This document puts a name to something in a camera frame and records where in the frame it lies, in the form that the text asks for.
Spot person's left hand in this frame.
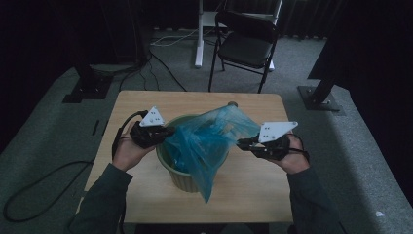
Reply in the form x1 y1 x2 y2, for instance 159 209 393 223
111 121 158 173

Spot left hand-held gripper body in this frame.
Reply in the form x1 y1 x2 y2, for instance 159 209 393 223
130 105 166 150

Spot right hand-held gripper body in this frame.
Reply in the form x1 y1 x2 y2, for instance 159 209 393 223
253 120 299 161

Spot left hand-held gripper cable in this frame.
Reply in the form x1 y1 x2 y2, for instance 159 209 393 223
111 109 150 161

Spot white cable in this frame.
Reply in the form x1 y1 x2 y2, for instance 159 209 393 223
149 27 200 48

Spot dark curtain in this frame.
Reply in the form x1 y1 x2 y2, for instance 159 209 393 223
142 0 345 41

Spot long black looped cable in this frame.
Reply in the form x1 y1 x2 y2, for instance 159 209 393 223
2 159 95 224

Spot green plastic bin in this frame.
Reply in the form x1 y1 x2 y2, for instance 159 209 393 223
155 113 229 194

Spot black stand base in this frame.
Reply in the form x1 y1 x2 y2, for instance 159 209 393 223
297 77 343 113
61 62 115 104

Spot blue plastic bag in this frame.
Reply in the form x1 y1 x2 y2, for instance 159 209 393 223
162 103 262 205

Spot right hand-held gripper cable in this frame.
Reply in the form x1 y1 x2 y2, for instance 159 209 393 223
287 133 312 164

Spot hand-held gripper cable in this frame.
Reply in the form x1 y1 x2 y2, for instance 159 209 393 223
111 109 150 161
287 133 312 164

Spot black folding chair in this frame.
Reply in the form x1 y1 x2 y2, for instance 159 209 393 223
207 10 281 95

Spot thin black cables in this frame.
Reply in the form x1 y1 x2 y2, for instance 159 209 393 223
118 48 188 93

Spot person's right hand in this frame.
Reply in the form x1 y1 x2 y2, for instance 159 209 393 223
273 133 312 176

